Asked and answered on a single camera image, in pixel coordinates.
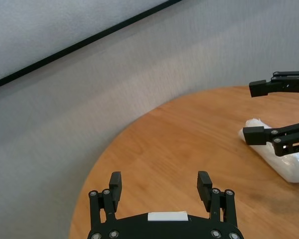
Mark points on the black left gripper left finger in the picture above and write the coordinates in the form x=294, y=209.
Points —
x=114, y=189

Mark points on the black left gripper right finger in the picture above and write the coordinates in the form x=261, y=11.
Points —
x=204, y=189

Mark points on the white plastic-wrapped sandbag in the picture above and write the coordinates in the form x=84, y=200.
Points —
x=286, y=164

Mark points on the black wall trim strip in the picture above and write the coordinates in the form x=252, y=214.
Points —
x=84, y=42

